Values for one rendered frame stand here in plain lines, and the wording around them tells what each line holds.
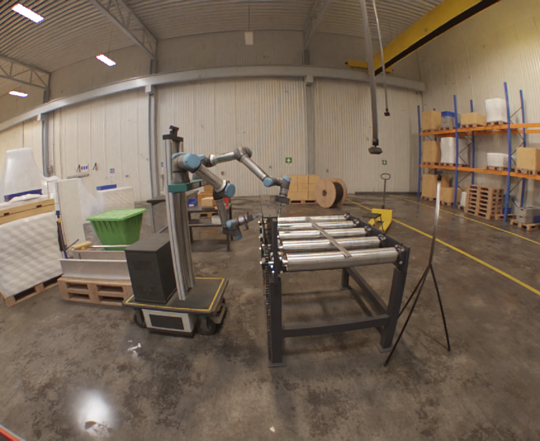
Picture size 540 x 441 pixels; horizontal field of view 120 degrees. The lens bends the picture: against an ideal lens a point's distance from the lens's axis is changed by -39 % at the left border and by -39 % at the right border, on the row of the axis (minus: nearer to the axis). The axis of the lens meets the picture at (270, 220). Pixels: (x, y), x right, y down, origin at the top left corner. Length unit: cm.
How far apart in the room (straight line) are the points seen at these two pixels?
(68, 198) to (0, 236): 156
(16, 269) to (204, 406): 315
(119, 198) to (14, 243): 508
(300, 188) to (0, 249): 884
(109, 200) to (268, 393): 738
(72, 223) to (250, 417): 417
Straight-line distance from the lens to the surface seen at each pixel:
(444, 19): 896
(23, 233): 406
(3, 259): 406
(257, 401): 189
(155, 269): 230
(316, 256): 169
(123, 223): 398
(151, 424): 189
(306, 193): 960
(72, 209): 492
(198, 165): 189
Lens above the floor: 150
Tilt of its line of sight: 13 degrees down
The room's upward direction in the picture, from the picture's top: 1 degrees counter-clockwise
